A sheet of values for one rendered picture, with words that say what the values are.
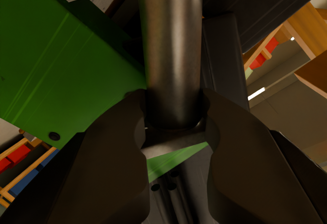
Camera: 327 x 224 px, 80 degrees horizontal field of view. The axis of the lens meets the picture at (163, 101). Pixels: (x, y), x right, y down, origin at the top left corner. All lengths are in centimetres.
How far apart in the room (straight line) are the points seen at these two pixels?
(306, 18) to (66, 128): 90
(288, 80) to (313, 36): 671
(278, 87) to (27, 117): 763
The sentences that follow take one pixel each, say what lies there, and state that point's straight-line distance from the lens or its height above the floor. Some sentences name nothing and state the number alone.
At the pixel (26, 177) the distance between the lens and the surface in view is 549.
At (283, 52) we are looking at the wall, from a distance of 953.
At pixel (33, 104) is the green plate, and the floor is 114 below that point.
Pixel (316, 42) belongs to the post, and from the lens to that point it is 99.
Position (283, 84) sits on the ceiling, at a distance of 768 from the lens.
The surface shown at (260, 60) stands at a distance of 349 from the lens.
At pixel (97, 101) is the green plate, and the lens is 16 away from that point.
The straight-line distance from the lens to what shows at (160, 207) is 22.
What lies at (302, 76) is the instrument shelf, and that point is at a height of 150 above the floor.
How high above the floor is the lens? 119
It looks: 8 degrees up
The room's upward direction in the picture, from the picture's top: 136 degrees clockwise
